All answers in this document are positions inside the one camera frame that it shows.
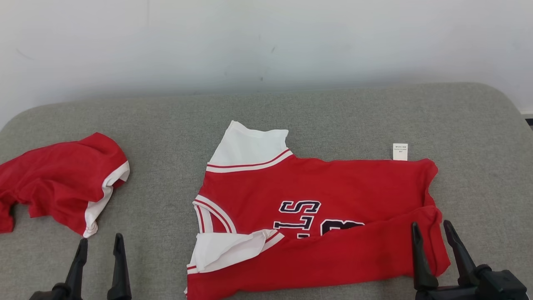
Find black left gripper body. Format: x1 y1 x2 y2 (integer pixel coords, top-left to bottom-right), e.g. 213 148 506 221
28 282 72 300

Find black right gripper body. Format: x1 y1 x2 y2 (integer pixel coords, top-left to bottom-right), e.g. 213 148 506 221
415 264 530 300

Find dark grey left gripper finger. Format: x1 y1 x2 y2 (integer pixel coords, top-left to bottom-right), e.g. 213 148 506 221
107 233 132 300
65 238 89 300

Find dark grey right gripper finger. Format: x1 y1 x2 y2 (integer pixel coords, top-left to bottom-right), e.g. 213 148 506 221
411 222 439 291
443 220 480 286

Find red shorts with white stripe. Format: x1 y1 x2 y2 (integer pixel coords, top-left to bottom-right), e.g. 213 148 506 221
0 132 131 239

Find red white lettered jersey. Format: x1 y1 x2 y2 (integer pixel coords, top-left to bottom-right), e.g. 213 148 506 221
185 120 451 300

